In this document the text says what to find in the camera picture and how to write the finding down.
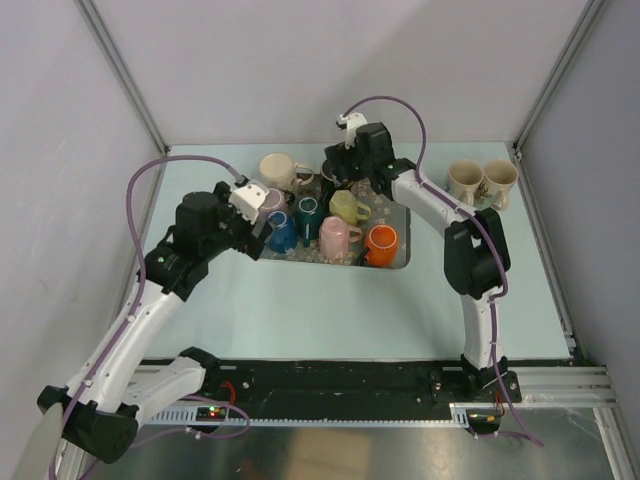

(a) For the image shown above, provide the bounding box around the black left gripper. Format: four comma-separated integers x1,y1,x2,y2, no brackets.
201,182,275,260

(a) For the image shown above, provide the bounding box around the black mug orange trim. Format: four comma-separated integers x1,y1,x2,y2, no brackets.
319,160,352,203

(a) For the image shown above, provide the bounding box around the cream mug with script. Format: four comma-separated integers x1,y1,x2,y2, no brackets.
258,152,314,191

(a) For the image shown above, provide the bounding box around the tall cream seahorse mug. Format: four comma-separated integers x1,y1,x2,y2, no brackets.
445,159,484,206

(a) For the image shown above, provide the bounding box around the cream coral pattern mug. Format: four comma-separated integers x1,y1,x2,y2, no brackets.
482,159,519,211

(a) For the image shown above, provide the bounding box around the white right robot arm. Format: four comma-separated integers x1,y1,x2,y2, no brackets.
325,113,511,401

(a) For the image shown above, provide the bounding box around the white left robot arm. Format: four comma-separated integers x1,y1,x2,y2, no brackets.
37,180,272,464

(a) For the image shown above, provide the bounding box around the blue faceted mug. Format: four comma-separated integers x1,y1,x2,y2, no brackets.
267,211,297,254

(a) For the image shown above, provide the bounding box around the yellow faceted mug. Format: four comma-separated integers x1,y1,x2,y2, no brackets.
329,190,372,225

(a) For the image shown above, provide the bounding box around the lilac mug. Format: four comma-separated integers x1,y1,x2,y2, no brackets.
260,188,294,214

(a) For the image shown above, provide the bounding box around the dark green faceted mug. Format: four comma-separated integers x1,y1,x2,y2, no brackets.
294,196,325,248

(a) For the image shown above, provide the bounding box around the pink faceted mug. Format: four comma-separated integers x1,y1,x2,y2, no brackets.
320,216,362,261

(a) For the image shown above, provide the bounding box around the floral patterned serving tray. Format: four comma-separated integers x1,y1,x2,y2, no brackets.
261,180,411,269

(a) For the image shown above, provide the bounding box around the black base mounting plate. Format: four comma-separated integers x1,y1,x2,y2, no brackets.
163,357,524,422

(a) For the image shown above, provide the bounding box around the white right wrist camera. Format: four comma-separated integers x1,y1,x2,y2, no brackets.
336,112,368,150

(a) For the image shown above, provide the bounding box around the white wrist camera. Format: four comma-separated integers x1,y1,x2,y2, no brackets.
229,180,269,224
336,112,368,150

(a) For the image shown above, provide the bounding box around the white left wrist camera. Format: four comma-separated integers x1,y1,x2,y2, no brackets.
229,180,269,224

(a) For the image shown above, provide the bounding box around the orange mug black handle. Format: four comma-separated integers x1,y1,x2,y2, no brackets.
356,224,399,268

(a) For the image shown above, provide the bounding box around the right aluminium frame post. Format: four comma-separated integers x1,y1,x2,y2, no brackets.
511,0,609,159

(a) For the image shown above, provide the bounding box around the aluminium frame post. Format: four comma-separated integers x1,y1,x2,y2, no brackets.
74,0,169,155
511,0,609,159

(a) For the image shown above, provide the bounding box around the grey slotted cable duct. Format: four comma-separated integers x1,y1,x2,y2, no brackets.
149,403,474,427

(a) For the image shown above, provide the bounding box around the left aluminium frame post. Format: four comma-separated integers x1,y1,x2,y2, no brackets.
74,0,169,155

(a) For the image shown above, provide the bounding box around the aluminium rail right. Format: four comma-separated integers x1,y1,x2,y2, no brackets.
514,367,617,408

